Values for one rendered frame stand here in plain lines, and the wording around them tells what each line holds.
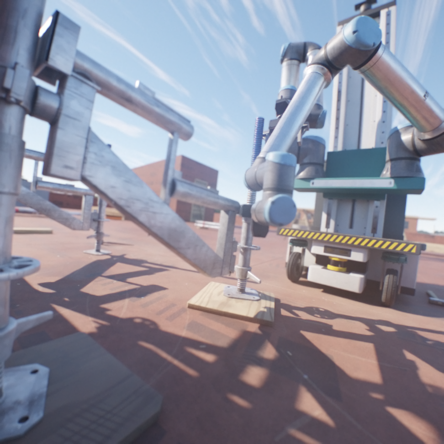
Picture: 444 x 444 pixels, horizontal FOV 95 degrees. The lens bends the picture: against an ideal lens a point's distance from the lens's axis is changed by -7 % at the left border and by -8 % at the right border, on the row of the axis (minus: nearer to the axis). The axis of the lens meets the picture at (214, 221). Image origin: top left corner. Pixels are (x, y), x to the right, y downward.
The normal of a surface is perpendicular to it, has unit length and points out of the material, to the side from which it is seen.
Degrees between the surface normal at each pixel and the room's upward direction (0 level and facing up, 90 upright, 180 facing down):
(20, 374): 0
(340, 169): 90
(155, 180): 90
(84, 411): 0
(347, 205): 90
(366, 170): 90
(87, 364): 0
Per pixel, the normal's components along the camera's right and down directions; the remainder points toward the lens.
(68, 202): 0.82, 0.10
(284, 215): 0.11, 0.12
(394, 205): -0.65, -0.06
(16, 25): 0.60, 0.07
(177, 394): 0.11, -0.99
